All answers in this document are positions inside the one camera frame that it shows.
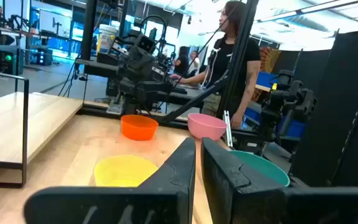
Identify white plastic bucket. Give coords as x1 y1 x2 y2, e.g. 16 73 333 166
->
97 24 118 54

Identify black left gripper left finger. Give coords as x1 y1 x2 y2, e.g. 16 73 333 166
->
23 138 196 224

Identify ceiling light strip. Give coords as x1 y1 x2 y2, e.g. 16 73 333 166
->
256 0 358 23

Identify large pink bowl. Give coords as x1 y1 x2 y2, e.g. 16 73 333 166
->
187 113 228 141

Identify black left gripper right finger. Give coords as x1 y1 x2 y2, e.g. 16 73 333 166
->
201 138 358 224

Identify black computer tower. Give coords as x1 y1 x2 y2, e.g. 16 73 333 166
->
37 48 54 67

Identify silver aluminium bracket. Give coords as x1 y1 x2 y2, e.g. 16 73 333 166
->
222 110 233 147

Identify small yellow bowl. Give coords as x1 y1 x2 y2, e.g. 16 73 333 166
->
93 154 159 188

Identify small orange bowl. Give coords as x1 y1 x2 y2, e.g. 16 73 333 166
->
120 114 159 141

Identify black partition panel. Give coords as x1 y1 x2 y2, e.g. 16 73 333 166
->
290 27 358 187

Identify orange patterned wall hanging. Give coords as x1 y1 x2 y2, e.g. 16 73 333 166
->
259 46 282 74

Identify computer with green light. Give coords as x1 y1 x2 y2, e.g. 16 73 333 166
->
0 49 24 75

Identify wall display screen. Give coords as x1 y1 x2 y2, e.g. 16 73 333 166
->
39 9 73 40

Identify large teal bowl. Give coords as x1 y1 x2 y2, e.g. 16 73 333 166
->
228 150 291 187

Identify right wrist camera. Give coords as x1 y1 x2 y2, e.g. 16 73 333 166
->
134 32 157 54

